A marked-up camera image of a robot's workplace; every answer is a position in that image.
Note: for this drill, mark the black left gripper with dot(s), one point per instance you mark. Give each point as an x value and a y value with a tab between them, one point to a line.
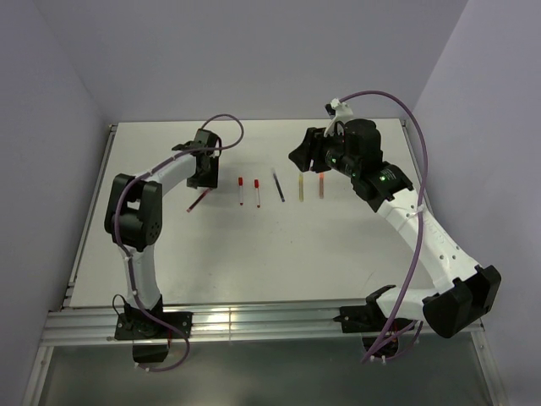
210	181

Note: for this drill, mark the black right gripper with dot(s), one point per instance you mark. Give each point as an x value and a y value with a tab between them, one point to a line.
312	148

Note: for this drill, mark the yellow highlighter pen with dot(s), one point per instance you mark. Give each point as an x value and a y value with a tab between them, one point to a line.
300	188

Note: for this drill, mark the pink pen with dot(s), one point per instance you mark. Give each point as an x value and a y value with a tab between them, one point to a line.
198	200

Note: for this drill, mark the orange red pen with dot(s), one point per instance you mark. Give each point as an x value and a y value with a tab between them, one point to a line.
321	185

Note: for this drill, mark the purple pen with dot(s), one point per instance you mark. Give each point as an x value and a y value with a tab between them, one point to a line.
278	185

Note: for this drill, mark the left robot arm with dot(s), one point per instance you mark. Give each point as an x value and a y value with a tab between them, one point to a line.
134	221

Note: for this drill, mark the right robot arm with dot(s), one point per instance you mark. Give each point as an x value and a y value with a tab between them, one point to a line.
463	291

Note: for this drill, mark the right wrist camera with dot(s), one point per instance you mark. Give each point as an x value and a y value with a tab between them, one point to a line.
338	111

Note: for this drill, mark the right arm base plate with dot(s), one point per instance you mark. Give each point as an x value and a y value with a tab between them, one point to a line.
360	318

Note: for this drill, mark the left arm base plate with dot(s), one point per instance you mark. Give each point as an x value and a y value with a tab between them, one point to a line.
131	328

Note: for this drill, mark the aluminium rail frame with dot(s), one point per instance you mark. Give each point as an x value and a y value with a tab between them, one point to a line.
264	286

